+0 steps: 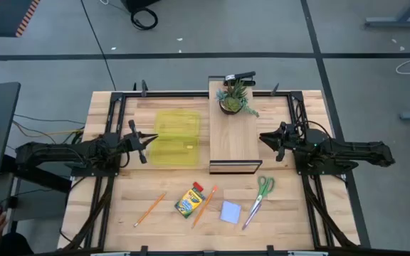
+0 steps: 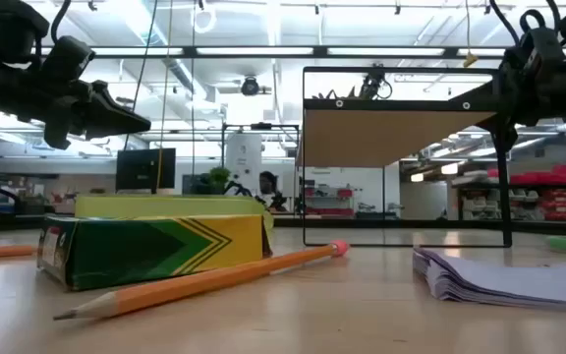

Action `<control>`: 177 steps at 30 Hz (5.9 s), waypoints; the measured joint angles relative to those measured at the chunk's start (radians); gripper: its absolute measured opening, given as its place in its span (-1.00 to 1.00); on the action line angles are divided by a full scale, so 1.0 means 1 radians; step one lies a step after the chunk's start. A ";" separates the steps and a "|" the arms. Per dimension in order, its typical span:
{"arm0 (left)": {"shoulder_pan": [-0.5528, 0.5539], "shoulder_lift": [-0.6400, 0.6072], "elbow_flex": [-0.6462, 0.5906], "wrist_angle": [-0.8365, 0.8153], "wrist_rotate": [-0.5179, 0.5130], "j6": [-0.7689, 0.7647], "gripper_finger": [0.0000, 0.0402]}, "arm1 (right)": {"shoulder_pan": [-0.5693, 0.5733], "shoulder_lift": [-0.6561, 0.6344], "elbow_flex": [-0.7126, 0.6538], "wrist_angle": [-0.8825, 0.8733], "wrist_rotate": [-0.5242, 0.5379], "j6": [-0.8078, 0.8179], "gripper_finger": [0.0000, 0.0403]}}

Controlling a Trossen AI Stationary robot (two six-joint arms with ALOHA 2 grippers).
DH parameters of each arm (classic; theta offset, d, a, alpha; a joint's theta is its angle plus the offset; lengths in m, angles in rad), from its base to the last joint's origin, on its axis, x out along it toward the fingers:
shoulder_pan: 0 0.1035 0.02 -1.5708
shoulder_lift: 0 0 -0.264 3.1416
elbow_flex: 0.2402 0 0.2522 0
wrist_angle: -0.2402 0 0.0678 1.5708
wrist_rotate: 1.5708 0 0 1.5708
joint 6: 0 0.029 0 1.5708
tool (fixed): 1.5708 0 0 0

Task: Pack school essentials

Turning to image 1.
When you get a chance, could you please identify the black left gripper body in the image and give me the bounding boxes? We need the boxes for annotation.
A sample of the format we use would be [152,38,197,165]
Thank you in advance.
[119,119,149,165]

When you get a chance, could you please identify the coiled black cable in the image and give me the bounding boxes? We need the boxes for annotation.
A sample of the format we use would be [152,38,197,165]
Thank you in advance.
[130,7,159,31]

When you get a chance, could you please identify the person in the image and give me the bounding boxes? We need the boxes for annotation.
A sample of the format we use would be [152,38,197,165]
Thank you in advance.
[0,233,35,256]

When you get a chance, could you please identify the wooden shelf riser black frame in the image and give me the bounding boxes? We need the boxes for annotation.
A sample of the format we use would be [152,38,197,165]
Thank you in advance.
[208,75,263,175]

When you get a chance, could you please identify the grey desk leg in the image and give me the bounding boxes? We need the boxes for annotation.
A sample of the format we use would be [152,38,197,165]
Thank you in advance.
[364,0,410,28]

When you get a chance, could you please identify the potted succulent plant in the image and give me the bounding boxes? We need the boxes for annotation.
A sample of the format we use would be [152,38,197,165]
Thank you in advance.
[215,78,261,118]

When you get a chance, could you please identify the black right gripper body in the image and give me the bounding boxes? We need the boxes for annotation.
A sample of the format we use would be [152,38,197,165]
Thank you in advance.
[275,121,300,163]

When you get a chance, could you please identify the black clamp with white label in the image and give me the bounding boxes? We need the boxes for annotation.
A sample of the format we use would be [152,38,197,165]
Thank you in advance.
[224,70,257,87]

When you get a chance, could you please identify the black aluminium table frame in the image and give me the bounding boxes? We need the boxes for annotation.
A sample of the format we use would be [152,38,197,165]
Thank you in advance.
[58,90,361,256]

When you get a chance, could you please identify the yellow transparent plastic case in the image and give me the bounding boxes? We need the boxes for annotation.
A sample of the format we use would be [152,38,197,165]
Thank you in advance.
[149,109,201,167]

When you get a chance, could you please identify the green-handled scissors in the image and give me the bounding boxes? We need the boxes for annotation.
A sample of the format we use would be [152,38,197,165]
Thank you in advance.
[249,175,275,215]

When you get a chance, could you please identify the yellow green crayon box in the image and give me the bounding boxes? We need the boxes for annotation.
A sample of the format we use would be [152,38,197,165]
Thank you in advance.
[174,181,206,219]

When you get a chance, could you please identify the lavender sticky note pad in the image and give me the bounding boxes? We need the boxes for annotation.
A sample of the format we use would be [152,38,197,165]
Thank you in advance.
[219,200,242,225]

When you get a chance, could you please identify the orange pencil pink eraser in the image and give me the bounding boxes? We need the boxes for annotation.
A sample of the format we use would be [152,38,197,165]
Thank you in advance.
[191,185,219,229]
[133,192,167,228]

